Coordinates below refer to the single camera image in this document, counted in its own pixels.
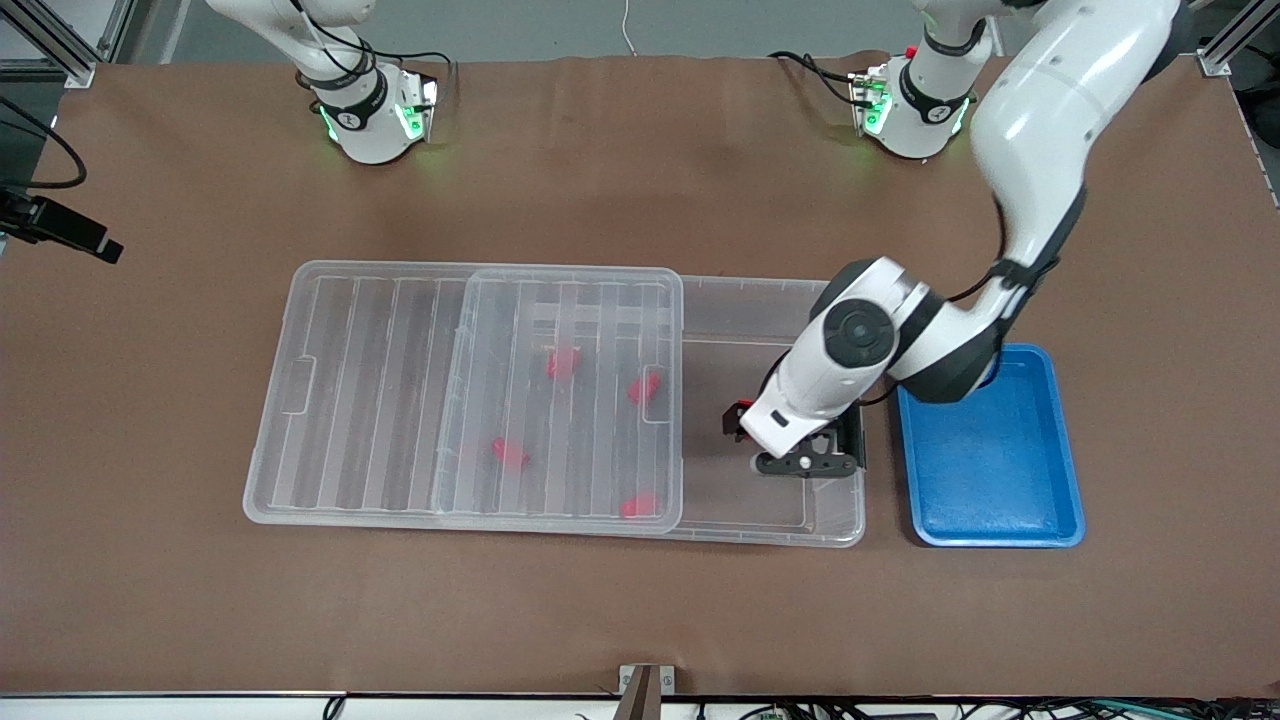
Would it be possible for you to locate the blue plastic tray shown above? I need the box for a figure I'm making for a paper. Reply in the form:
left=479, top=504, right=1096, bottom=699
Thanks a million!
left=896, top=343, right=1088, bottom=549

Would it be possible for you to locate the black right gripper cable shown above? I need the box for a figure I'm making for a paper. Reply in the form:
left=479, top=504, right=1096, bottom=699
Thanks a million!
left=0, top=95, right=88, bottom=193

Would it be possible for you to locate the black arm base cable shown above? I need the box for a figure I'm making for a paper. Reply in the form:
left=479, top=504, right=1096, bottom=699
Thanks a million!
left=768, top=50, right=873, bottom=107
left=290, top=0, right=457, bottom=101

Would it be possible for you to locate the clear plastic box lid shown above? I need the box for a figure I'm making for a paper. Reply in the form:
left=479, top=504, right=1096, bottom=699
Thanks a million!
left=243, top=260, right=686, bottom=539

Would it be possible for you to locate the black left arm base cable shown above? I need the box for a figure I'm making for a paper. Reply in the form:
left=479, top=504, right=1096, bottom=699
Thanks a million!
left=768, top=50, right=873, bottom=107

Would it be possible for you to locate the brown upright bar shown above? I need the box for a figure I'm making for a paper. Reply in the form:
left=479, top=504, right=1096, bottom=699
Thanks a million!
left=613, top=668, right=663, bottom=720

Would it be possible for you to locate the clear plastic storage box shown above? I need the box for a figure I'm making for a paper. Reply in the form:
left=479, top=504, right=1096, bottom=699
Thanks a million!
left=434, top=264, right=867, bottom=549

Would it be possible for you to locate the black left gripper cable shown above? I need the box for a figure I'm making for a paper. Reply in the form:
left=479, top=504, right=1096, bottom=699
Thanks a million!
left=945, top=188, right=1013, bottom=305

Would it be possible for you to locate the aluminium frame profile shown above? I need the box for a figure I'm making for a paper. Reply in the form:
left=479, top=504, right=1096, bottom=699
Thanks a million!
left=1195, top=0, right=1269, bottom=78
left=0, top=0, right=137, bottom=89

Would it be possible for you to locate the grey metal bracket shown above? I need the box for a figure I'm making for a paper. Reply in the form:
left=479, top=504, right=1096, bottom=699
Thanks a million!
left=618, top=664, right=677, bottom=698

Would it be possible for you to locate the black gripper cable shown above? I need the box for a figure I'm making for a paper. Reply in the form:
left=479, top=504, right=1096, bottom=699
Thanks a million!
left=0, top=95, right=88, bottom=193
left=945, top=188, right=1013, bottom=305

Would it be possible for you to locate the black right arm base cable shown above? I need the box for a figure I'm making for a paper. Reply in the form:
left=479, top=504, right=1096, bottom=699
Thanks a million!
left=290, top=0, right=457, bottom=101

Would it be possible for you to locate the brown table mat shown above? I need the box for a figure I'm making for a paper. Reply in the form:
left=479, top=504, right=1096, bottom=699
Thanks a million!
left=0, top=53, right=1280, bottom=699

